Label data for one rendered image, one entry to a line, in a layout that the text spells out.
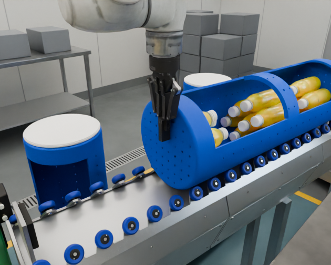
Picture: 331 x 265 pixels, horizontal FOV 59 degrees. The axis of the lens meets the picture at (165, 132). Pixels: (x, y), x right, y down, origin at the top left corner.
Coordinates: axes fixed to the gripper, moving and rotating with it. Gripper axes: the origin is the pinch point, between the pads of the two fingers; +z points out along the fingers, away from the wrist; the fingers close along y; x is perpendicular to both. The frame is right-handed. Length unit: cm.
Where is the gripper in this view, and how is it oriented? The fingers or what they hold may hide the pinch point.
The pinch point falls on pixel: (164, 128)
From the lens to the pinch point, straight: 81.7
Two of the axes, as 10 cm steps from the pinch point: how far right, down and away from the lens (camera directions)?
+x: 8.0, -2.6, 5.4
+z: 0.0, 9.0, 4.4
